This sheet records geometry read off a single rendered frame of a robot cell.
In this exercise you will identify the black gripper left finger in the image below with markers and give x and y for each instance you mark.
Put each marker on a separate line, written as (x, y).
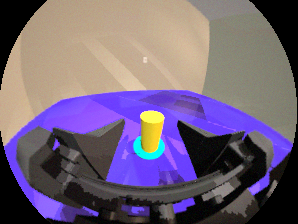
(97, 147)

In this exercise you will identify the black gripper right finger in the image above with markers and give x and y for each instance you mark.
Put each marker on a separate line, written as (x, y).
(203, 147)

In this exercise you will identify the yellow cylinder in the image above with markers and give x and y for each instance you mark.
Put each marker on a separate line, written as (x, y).
(151, 128)

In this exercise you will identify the cyan circle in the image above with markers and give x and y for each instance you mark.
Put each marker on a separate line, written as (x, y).
(146, 155)

